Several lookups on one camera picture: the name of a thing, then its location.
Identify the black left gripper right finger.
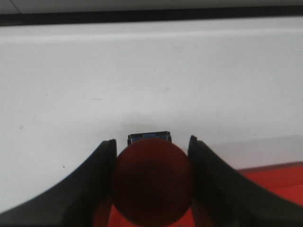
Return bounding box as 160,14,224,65
188,136,303,227

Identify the red plastic tray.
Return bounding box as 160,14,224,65
108,161,303,227

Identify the red mushroom push button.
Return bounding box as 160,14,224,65
94,131,195,227

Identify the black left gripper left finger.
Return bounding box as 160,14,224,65
0,140,116,227

